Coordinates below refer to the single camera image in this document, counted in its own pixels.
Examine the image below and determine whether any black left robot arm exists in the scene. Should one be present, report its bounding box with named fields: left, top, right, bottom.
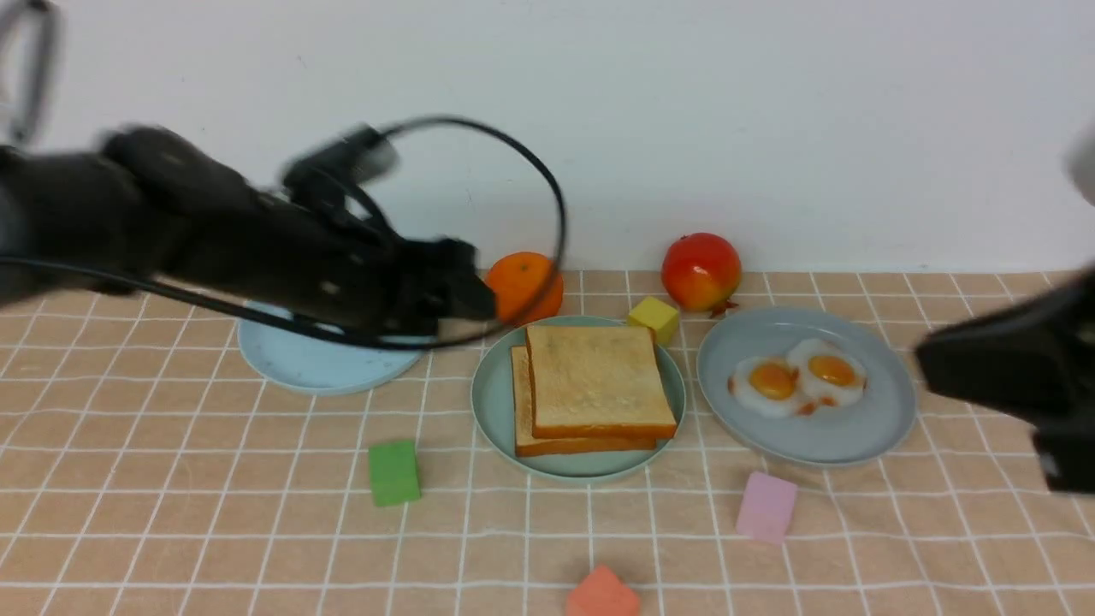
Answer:
left=3, top=126, right=496, bottom=340

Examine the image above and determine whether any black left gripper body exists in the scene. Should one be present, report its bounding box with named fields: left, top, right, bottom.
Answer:
left=184, top=191, right=446, bottom=335

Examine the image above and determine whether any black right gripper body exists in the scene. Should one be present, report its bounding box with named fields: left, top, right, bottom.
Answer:
left=914, top=268, right=1094, bottom=495

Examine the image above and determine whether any light blue plate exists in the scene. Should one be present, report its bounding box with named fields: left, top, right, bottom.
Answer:
left=237, top=319, right=425, bottom=395

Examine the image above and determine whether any grey blue plate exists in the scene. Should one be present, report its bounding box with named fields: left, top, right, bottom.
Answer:
left=698, top=307, right=918, bottom=467

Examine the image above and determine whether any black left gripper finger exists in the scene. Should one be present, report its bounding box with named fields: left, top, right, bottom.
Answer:
left=435, top=239, right=497, bottom=321

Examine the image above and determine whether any red foam block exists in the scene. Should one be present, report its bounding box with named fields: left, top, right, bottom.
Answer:
left=565, top=565, right=641, bottom=616

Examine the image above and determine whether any toast slice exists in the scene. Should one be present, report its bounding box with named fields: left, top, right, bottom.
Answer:
left=510, top=346, right=658, bottom=460
left=525, top=324, right=678, bottom=440

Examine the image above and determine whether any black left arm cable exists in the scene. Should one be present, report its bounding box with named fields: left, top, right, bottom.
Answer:
left=0, top=0, right=570, bottom=352

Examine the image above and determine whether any red pomegranate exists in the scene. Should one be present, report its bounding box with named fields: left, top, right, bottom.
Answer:
left=660, top=233, right=744, bottom=318

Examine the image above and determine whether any orange fruit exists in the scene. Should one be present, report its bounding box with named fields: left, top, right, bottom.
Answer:
left=484, top=251, right=565, bottom=327

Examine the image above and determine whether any left rear fried egg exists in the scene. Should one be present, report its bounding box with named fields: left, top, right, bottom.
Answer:
left=728, top=356, right=816, bottom=418

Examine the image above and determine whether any green foam cube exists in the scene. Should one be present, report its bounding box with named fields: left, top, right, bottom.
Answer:
left=368, top=438, right=422, bottom=507

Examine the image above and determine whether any right rear fried egg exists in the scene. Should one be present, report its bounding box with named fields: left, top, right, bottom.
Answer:
left=785, top=339, right=866, bottom=408

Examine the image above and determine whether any yellow foam cube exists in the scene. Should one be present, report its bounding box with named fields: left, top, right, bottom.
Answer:
left=625, top=297, right=680, bottom=347

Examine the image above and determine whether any fried egg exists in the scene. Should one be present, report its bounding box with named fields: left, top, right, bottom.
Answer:
left=728, top=356, right=816, bottom=418
left=785, top=339, right=866, bottom=408

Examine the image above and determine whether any pink foam cube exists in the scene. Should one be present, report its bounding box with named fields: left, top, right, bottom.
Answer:
left=736, top=470, right=798, bottom=545

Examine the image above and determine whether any checkered peach tablecloth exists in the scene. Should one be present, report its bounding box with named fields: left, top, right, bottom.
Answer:
left=1, top=293, right=1094, bottom=615

